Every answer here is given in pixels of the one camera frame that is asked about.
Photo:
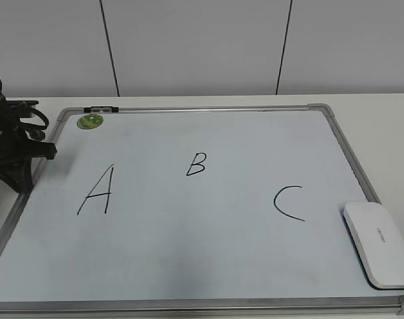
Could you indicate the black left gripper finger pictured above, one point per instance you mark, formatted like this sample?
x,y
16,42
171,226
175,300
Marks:
x,y
17,175

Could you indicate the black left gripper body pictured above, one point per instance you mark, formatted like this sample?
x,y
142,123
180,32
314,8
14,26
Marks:
x,y
22,131

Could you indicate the white whiteboard eraser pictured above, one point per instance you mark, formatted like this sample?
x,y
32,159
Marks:
x,y
378,242

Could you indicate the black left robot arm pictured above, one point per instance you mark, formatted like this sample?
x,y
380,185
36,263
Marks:
x,y
22,131

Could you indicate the green round magnet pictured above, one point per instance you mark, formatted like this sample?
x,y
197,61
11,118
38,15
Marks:
x,y
90,121

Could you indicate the black and silver marker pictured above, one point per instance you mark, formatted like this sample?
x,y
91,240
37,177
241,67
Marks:
x,y
101,109

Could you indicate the white whiteboard with grey frame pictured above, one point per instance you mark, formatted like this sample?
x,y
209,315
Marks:
x,y
191,210

